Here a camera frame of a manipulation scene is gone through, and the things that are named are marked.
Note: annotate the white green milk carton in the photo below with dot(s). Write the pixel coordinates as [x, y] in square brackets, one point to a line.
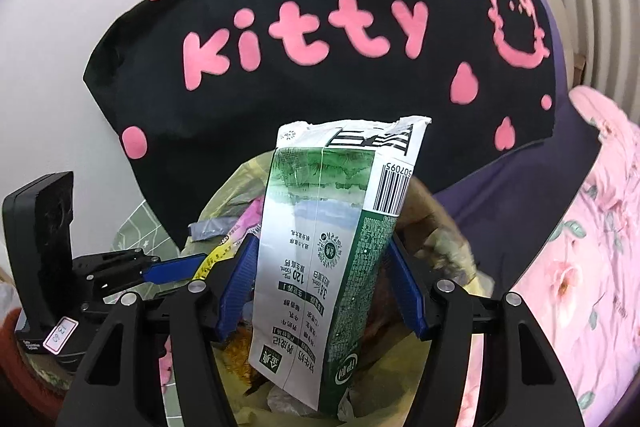
[320, 267]

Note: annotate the white ribbed radiator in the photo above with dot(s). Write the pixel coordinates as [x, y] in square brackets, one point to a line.
[600, 7]

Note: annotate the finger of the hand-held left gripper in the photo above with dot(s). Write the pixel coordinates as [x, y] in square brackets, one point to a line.
[175, 268]

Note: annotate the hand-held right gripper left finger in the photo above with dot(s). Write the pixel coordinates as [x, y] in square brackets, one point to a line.
[237, 287]

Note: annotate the pink floral blanket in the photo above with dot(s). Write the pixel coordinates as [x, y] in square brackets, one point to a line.
[590, 267]

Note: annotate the yellow plastic bag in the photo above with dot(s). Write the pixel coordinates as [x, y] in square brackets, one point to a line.
[240, 187]

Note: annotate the grey plastic wrapper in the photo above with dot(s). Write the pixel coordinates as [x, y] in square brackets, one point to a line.
[215, 228]

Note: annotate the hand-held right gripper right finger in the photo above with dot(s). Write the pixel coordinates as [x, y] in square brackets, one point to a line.
[410, 292]

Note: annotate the pink plastic wrapper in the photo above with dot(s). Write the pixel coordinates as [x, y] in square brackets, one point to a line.
[247, 222]

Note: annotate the black cloth with pink print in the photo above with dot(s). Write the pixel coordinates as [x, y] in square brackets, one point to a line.
[300, 107]

